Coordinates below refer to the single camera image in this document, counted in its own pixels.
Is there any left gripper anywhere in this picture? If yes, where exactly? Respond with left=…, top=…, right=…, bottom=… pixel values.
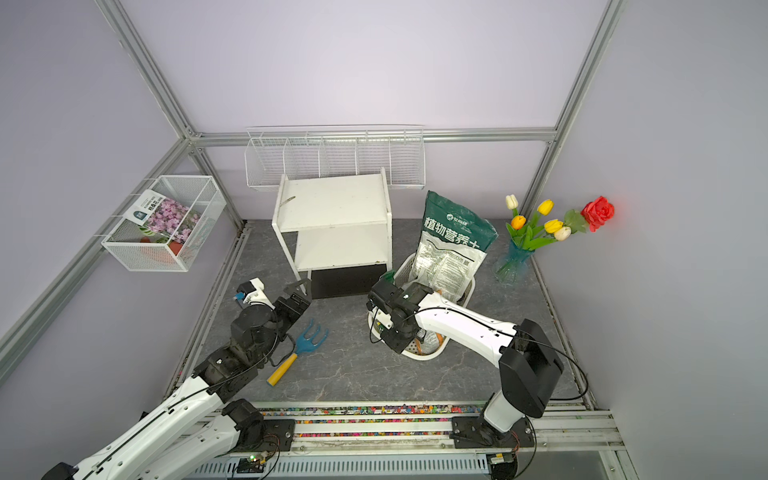
left=255, top=277, right=312, bottom=364

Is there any white fertilizer bag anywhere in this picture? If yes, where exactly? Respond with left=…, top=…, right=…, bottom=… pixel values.
left=409, top=231, right=486, bottom=302

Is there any tall green soil bag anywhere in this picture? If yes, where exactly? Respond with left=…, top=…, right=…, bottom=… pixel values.
left=422, top=191, right=498, bottom=252

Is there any orange packet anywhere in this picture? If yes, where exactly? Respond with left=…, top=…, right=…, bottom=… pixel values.
left=413, top=332, right=445, bottom=356

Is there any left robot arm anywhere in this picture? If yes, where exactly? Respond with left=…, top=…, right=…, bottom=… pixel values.
left=44, top=279, right=312, bottom=479

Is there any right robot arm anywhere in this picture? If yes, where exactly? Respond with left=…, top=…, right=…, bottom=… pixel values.
left=367, top=279, right=564, bottom=433

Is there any white three-tier shelf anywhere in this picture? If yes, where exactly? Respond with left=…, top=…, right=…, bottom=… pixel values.
left=271, top=169, right=393, bottom=299

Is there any blue yellow garden fork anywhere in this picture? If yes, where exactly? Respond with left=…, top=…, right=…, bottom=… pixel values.
left=267, top=319, right=329, bottom=386

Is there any white perforated plastic basket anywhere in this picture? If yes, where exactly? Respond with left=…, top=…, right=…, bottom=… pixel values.
left=367, top=253, right=476, bottom=361

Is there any glass vase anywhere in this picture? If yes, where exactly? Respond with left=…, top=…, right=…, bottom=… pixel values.
left=493, top=241, right=534, bottom=285

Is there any tulip bouquet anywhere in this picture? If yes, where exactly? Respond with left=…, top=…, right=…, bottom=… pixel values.
left=506, top=197, right=589, bottom=252

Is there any purple flower seed packet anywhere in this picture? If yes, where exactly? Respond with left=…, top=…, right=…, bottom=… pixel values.
left=122, top=189, right=201, bottom=245

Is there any red artificial rose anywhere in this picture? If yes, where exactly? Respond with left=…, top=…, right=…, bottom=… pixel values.
left=581, top=196, right=615, bottom=232

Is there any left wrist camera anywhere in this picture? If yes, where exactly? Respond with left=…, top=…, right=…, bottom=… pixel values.
left=234, top=278, right=274, bottom=309

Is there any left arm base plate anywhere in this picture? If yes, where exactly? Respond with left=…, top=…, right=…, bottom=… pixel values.
left=233, top=418, right=296, bottom=453

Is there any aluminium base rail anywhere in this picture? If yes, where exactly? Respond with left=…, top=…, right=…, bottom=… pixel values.
left=158, top=401, right=638, bottom=479

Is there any white wire cube basket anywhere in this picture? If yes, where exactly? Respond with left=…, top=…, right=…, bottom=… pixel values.
left=102, top=175, right=226, bottom=272

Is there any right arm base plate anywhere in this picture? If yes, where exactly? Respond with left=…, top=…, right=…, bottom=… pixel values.
left=449, top=416, right=535, bottom=450

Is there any white wire wall rack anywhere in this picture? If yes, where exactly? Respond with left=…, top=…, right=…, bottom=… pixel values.
left=244, top=124, right=426, bottom=190

